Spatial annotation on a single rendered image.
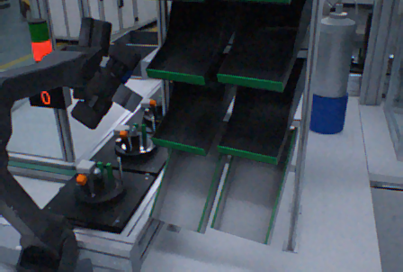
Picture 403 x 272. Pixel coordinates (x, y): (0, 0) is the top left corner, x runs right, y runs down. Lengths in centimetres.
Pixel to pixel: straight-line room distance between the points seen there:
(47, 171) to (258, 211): 71
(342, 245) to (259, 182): 33
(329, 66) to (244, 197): 79
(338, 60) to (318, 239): 71
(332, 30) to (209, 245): 89
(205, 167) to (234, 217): 14
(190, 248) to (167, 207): 16
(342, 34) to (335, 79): 17
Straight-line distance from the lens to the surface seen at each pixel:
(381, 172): 155
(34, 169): 141
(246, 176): 101
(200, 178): 101
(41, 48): 120
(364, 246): 122
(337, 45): 162
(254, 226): 98
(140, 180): 122
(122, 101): 92
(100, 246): 104
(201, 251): 113
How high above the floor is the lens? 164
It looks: 27 degrees down
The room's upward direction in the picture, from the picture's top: 2 degrees counter-clockwise
